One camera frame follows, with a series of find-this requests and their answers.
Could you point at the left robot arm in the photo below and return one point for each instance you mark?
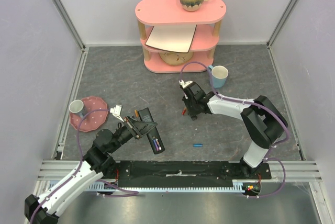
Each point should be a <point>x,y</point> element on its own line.
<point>47,207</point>

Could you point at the beige painted bowl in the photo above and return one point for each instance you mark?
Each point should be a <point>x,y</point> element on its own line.
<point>174,58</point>

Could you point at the pink three-tier shelf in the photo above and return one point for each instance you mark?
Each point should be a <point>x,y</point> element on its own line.
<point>207,19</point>

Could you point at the blue purple battery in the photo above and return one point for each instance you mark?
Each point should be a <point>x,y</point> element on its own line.
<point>158,144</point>

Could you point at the slotted cable duct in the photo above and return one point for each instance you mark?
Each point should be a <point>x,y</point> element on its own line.
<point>234,187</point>

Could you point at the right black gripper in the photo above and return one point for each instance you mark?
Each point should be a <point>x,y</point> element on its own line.
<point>190,104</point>

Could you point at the grey white cup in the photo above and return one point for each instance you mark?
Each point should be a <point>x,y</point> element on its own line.
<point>77,107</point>

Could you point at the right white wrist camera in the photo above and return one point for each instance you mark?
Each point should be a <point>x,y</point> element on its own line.
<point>184,84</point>

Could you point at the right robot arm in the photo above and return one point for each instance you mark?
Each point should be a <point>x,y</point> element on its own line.
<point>263,121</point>

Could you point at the white black-edged board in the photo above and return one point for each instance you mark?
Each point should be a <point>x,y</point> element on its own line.
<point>172,38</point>

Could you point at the black remote control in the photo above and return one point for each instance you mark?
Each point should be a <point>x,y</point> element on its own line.
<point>146,116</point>

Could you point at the light blue mug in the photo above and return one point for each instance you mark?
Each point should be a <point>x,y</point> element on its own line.
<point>219,74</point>

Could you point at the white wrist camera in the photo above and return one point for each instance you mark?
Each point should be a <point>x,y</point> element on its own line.
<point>116,112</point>
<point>184,84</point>

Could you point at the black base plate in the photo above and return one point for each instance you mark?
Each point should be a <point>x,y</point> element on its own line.
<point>177,172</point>

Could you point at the pink polka-dot plate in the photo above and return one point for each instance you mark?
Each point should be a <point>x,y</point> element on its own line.
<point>98,114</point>

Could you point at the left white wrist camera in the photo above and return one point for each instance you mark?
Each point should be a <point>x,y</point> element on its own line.
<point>116,112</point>

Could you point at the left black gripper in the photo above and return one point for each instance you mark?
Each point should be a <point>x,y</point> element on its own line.
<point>138,127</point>

